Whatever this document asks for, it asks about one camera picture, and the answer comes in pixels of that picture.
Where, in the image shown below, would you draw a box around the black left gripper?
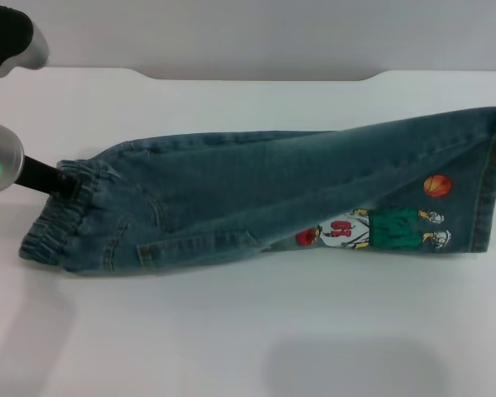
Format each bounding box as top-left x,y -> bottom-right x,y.
19,155 -> 86,202

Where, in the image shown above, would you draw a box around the blue denim shorts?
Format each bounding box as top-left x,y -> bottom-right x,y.
18,105 -> 496,278

